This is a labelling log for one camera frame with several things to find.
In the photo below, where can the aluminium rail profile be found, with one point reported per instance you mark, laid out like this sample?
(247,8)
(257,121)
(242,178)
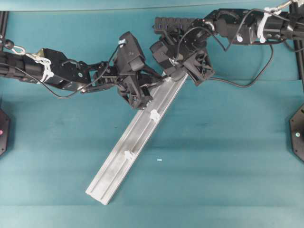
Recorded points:
(120,160)

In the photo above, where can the black right frame post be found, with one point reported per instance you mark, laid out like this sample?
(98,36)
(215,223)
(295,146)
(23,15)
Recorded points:
(296,10)

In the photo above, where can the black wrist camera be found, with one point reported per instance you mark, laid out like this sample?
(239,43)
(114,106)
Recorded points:
(166,60)
(130,56)

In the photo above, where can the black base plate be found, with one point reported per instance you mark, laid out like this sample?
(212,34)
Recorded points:
(296,123)
(4,131)

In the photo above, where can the black left frame post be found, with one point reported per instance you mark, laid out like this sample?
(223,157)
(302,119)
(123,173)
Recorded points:
(3,26)

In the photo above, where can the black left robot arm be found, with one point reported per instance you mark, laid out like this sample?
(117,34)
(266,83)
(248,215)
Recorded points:
(56,70)

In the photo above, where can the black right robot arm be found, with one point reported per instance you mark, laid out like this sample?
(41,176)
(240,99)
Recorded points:
(268,26)

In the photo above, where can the black USB hub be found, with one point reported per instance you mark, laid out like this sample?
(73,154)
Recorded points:
(167,24)

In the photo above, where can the black frame post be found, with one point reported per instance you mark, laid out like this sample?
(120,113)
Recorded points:
(296,10)
(3,26)

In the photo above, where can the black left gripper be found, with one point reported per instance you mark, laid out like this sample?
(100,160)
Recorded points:
(135,87)

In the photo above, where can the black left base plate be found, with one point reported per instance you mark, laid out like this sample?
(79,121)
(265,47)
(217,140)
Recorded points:
(4,131)

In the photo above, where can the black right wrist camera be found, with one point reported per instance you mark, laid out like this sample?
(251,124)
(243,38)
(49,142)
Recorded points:
(166,60)

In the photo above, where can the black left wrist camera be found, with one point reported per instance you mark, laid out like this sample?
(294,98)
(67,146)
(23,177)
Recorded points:
(130,56)

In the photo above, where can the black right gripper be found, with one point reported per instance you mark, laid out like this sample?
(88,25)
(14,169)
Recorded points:
(199,66)

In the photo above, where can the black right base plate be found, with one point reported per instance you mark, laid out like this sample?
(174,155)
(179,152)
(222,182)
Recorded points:
(296,123)

